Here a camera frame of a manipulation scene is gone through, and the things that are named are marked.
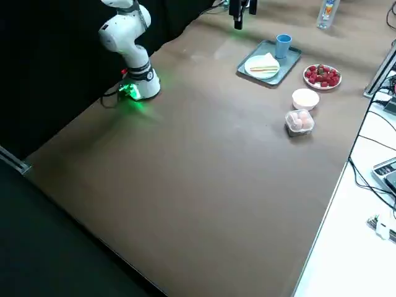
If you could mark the light blue round plate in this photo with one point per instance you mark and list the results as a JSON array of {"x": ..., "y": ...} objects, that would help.
[{"x": 252, "y": 72}]

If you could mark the white side table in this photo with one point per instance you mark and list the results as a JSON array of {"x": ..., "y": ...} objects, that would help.
[{"x": 355, "y": 247}]

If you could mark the grey keypad device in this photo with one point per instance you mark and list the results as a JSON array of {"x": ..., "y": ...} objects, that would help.
[{"x": 385, "y": 168}]

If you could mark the short aluminium profile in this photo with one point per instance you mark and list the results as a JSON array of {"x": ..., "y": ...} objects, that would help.
[{"x": 18, "y": 165}]

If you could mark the small white connector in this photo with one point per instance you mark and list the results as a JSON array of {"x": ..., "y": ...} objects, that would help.
[{"x": 382, "y": 229}]

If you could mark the brown egg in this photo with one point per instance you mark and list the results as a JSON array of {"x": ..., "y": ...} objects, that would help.
[{"x": 307, "y": 120}]

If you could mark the teal rectangular tray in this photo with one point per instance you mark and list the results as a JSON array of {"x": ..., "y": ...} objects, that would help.
[{"x": 287, "y": 58}]

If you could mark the clear plastic egg box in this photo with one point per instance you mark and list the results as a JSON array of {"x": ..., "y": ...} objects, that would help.
[{"x": 298, "y": 131}]

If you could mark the long aluminium rail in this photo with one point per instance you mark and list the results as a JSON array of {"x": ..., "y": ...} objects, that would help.
[{"x": 379, "y": 77}]

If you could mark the clear bottle with blue cap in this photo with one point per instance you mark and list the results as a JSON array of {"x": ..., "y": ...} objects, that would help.
[{"x": 328, "y": 14}]

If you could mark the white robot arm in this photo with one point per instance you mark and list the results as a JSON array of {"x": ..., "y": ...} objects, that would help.
[{"x": 123, "y": 37}]

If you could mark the toy triangle sandwich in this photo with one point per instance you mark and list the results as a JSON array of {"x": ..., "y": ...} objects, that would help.
[{"x": 266, "y": 64}]

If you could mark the blue plastic cup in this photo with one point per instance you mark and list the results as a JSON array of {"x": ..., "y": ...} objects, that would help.
[{"x": 283, "y": 46}]

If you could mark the white plate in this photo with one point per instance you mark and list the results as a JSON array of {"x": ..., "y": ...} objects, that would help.
[{"x": 322, "y": 87}]

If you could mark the black curtain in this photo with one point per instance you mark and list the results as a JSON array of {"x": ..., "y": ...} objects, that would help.
[{"x": 46, "y": 62}]

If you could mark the white round bowl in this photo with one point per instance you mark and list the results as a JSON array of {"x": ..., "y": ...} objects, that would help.
[{"x": 305, "y": 99}]

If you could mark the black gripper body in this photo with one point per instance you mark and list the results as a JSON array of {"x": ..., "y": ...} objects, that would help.
[{"x": 237, "y": 5}]

